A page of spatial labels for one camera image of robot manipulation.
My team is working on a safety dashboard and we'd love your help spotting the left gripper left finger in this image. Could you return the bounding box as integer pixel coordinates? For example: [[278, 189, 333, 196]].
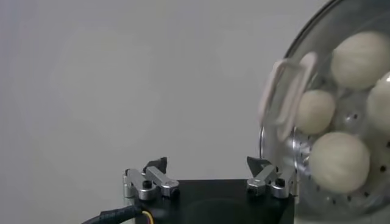
[[122, 156, 180, 201]]

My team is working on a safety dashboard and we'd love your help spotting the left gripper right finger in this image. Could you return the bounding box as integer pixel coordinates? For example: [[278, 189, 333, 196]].
[[246, 156, 298, 199]]

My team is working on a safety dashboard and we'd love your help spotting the white steamed baozi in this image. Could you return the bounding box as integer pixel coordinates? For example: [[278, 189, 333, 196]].
[[330, 30, 390, 91], [295, 89, 337, 135], [308, 131, 372, 195], [365, 71, 390, 135]]

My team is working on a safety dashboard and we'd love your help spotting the glass lid with cream handle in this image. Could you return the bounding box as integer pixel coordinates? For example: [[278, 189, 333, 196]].
[[257, 0, 390, 224]]

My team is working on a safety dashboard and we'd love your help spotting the black sleeved left wrist cable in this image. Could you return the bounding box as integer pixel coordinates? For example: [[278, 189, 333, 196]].
[[80, 204, 155, 224]]

